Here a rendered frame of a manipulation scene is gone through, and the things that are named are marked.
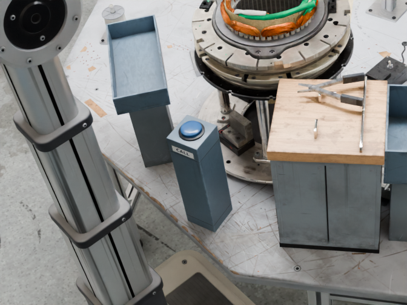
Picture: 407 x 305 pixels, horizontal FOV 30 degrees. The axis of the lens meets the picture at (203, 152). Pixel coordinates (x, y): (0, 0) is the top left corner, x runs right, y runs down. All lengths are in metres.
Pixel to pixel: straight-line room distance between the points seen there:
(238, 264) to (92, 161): 0.37
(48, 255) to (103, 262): 1.15
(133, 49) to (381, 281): 0.70
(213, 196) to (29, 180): 1.50
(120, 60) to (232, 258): 0.48
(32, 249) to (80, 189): 1.33
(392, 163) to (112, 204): 0.52
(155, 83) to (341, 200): 0.45
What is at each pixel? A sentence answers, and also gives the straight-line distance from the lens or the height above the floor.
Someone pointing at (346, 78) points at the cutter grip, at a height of 1.09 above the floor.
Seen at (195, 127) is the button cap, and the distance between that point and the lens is 1.41.
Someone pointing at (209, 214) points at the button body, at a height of 0.84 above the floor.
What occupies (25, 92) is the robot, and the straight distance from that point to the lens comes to 1.23.
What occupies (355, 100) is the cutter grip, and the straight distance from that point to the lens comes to 1.36.
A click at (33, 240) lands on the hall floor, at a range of 2.73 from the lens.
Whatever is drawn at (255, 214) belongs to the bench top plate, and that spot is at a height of 0.78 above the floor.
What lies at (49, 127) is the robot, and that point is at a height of 1.19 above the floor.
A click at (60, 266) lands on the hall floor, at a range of 2.63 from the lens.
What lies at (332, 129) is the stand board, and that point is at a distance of 1.35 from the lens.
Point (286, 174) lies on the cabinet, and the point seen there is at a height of 1.00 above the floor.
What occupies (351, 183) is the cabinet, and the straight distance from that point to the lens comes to 1.37.
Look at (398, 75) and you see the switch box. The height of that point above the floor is 0.82.
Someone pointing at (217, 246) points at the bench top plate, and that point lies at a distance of 1.56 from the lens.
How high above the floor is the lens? 2.03
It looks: 46 degrees down
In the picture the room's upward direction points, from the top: 12 degrees counter-clockwise
